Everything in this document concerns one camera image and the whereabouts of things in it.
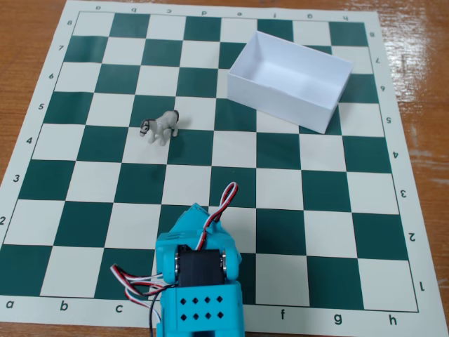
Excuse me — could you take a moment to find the long black servo cable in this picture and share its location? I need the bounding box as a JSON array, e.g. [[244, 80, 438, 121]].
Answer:
[[147, 293, 164, 337]]

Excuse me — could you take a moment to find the red white black servo cable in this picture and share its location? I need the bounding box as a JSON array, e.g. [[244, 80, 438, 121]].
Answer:
[[109, 263, 168, 284], [196, 181, 240, 251], [124, 280, 169, 307]]

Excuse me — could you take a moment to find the small grey toy horse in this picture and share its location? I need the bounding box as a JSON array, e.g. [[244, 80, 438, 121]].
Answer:
[[139, 109, 180, 147]]

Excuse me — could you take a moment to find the green white chessboard mat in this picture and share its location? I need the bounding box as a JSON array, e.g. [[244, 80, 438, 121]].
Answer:
[[0, 0, 443, 334]]

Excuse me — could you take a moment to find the white cardboard box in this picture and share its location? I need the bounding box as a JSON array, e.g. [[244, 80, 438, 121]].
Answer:
[[226, 30, 354, 135]]

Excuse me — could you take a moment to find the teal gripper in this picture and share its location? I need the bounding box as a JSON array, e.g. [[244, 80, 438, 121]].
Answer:
[[169, 202, 233, 246]]

